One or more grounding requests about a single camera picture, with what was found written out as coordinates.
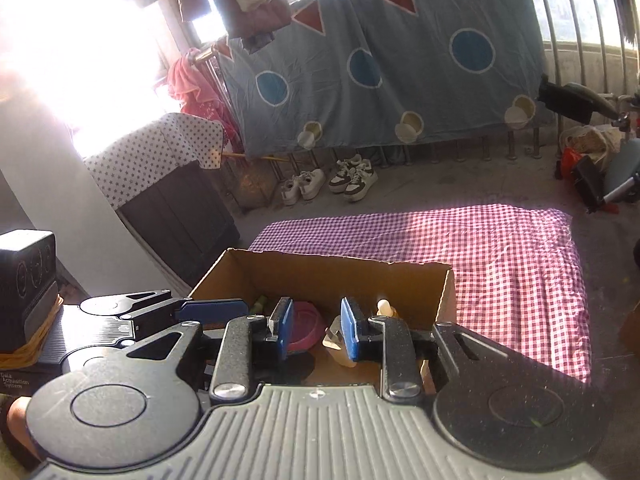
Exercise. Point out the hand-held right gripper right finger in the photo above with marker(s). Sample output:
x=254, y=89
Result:
x=352, y=330

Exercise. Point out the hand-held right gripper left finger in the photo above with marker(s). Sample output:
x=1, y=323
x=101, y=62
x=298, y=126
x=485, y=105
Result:
x=283, y=327

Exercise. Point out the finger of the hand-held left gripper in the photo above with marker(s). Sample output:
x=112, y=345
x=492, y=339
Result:
x=215, y=310

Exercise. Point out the white charger plug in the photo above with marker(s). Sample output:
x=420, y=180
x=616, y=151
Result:
x=336, y=345

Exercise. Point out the green patterned tube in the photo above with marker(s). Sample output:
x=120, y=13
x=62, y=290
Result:
x=260, y=304

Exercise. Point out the green dropper bottle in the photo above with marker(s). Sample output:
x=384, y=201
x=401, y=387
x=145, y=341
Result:
x=384, y=307

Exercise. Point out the brown cardboard box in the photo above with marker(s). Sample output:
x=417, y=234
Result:
x=320, y=272

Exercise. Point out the person's left hand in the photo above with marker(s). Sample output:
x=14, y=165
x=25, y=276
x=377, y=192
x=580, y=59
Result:
x=20, y=430

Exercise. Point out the dark cabinet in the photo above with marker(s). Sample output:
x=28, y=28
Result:
x=185, y=220

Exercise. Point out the black white sneakers pair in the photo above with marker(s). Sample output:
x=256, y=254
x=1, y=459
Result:
x=362, y=182

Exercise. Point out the white brown sneaker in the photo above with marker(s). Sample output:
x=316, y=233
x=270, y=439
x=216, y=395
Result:
x=342, y=176

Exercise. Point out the yellow rod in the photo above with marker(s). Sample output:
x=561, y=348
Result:
x=260, y=157

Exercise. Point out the purple checkered tablecloth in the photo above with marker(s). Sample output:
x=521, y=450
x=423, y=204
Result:
x=500, y=270

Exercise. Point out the polka dot cloth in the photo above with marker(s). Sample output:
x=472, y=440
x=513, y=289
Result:
x=150, y=155

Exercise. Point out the pink hanging clothes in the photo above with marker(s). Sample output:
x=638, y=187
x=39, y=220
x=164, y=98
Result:
x=192, y=85

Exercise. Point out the blue printed blanket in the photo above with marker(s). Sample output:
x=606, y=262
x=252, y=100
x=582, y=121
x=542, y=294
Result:
x=400, y=85

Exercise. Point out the red plastic bag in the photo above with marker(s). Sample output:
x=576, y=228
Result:
x=571, y=162

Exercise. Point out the cream cloth bag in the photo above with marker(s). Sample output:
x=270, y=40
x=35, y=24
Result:
x=590, y=142

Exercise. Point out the hanging dark jacket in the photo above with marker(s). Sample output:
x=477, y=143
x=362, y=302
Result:
x=235, y=0

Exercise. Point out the grey padded mobility aid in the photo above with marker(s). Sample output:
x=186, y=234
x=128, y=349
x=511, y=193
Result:
x=622, y=165

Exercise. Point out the black padded seat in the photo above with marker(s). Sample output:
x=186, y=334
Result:
x=580, y=97

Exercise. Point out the metal railing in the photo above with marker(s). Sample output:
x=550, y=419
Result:
x=570, y=5

